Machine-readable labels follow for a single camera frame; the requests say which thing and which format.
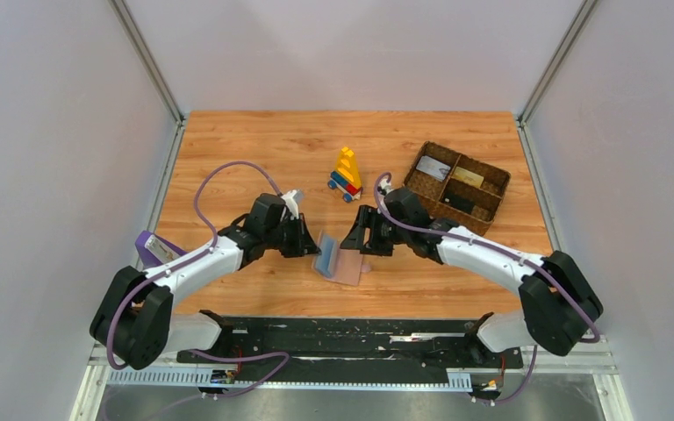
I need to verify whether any colourful toy block car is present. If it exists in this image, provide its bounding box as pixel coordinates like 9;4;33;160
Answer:
327;146;363;203

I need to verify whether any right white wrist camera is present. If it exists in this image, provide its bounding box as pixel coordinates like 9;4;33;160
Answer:
376;179;393;196

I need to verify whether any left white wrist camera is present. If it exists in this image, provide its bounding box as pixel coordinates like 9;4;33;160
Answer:
281;189;305;219

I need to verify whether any purple box with card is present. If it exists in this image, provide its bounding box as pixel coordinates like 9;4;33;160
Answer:
134;231;187;269

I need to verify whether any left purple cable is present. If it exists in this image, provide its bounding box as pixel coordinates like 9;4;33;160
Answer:
104;161;291;402

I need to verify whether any slotted aluminium rail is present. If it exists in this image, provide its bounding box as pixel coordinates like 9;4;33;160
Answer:
107;368;473;391

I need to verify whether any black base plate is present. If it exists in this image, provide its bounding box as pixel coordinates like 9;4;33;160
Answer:
176;317;523;384

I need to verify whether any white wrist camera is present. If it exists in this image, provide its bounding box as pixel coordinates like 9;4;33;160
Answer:
281;189;305;219
376;179;393;196

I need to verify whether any white card in basket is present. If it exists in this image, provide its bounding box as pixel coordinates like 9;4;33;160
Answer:
415;155;451;182

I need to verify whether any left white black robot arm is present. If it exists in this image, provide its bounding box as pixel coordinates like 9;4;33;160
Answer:
89;189;320;370

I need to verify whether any black card in basket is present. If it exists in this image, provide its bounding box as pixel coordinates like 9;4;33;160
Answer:
442;192;475;214

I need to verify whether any woven brown divided basket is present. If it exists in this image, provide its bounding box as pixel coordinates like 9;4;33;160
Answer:
403;141;512;236

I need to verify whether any gold card in basket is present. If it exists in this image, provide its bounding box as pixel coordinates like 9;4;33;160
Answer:
452;167;484;189

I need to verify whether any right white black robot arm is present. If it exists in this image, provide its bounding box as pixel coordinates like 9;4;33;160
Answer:
340;188;604;356

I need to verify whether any pink card holder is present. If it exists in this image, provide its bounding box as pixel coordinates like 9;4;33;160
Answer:
312;232;372;287

